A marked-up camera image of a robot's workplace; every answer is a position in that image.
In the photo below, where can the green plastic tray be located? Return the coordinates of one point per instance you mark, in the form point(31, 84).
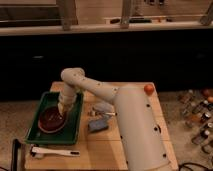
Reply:
point(68, 135)

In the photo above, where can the dark red bowl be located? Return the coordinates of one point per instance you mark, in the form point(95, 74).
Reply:
point(50, 120)

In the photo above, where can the white handled brush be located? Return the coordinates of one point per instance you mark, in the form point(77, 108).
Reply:
point(48, 151)

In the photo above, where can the grey cloth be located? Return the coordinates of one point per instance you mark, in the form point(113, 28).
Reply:
point(103, 107)

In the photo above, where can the orange fruit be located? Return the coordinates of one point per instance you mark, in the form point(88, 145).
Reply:
point(149, 89)

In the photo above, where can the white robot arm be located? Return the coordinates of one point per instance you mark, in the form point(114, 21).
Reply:
point(142, 142)

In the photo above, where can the small knife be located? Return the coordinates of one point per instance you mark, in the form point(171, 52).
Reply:
point(95, 113)

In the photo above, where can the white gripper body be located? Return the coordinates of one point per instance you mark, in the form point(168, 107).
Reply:
point(67, 96)

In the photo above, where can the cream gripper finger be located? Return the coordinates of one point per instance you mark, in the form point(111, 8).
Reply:
point(62, 109)

